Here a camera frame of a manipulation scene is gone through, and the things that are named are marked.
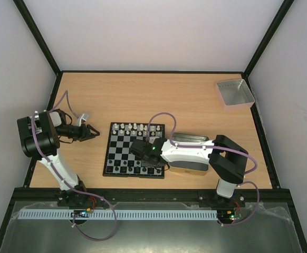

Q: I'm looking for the pink metal tin lid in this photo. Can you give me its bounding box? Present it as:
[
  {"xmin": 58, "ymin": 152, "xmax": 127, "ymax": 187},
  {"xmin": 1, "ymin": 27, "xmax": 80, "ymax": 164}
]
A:
[{"xmin": 215, "ymin": 79, "xmax": 255, "ymax": 111}]

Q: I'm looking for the black and grey chessboard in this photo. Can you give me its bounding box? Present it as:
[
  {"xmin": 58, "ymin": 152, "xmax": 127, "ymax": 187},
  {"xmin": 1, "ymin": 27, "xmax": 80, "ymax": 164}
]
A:
[{"xmin": 103, "ymin": 122, "xmax": 165, "ymax": 179}]

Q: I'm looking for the gold metal tin with pieces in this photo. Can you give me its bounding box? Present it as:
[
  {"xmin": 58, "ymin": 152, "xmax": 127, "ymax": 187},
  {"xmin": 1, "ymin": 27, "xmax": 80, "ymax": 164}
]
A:
[{"xmin": 169, "ymin": 132, "xmax": 209, "ymax": 176}]

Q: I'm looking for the white slotted cable duct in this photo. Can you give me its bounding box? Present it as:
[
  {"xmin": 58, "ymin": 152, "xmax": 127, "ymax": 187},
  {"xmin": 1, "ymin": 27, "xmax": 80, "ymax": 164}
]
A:
[{"xmin": 17, "ymin": 209, "xmax": 217, "ymax": 221}]

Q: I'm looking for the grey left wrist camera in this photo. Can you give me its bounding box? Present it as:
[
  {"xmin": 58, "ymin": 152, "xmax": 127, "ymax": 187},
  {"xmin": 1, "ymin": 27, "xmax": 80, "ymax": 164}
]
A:
[{"xmin": 75, "ymin": 113, "xmax": 89, "ymax": 127}]

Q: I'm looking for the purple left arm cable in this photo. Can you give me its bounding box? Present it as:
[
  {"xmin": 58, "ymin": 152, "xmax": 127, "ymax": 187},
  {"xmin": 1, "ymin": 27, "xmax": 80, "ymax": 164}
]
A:
[{"xmin": 31, "ymin": 90, "xmax": 118, "ymax": 241}]

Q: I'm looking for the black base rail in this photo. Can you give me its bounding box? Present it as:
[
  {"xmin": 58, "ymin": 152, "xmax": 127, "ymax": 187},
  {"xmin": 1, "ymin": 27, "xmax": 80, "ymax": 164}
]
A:
[{"xmin": 11, "ymin": 186, "xmax": 291, "ymax": 209}]

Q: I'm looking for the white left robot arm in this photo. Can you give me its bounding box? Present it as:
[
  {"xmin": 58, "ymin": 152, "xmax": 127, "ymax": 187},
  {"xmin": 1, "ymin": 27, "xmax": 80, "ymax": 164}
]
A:
[{"xmin": 17, "ymin": 109, "xmax": 100, "ymax": 199}]

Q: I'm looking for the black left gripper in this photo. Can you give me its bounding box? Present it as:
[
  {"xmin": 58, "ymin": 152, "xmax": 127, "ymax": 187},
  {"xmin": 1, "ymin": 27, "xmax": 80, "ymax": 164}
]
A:
[{"xmin": 56, "ymin": 124, "xmax": 100, "ymax": 142}]

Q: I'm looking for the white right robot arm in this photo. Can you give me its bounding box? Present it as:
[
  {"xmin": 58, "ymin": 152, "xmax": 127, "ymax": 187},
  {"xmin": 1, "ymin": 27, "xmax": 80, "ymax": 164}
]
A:
[{"xmin": 130, "ymin": 135, "xmax": 248, "ymax": 207}]

